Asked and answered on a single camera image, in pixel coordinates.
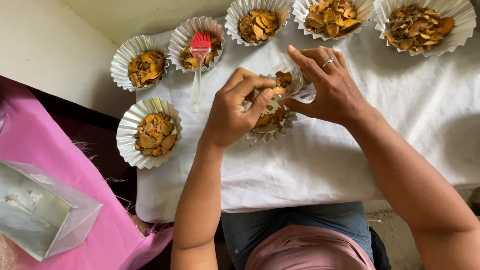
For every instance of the person's right hand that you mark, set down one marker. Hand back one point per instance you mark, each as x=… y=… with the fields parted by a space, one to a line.
x=337 y=93

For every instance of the person's left hand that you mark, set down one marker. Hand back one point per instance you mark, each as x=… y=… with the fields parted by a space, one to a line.
x=225 y=116

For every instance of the silver fluted baking mould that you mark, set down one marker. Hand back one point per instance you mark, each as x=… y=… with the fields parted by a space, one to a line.
x=273 y=135
x=300 y=88

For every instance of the single dried turmeric chip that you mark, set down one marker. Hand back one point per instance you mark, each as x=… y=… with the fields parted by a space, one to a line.
x=279 y=90

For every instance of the small pile turmeric slices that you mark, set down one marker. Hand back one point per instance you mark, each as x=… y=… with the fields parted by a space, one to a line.
x=284 y=78
x=270 y=119

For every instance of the heaps of dried turmeric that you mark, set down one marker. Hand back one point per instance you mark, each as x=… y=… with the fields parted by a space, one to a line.
x=153 y=133

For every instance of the red silicone pastry brush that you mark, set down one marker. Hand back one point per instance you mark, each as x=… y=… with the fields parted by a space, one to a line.
x=200 y=43

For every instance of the white cloth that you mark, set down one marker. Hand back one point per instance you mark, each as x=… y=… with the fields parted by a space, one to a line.
x=300 y=168

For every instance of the row of filled metal moulds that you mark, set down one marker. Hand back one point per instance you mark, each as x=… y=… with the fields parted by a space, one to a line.
x=129 y=127

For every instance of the person's blue jeans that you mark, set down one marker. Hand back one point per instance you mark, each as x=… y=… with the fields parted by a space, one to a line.
x=285 y=217

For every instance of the dark maroon fabric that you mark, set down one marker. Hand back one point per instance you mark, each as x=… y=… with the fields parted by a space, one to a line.
x=97 y=131

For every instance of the person's pink shirt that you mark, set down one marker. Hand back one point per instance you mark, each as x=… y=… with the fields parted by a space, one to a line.
x=307 y=249

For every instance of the pink cloth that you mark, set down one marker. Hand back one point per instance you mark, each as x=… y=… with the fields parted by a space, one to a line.
x=33 y=138

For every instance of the rectangular metal loaf tin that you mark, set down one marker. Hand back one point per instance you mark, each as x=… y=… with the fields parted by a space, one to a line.
x=33 y=210

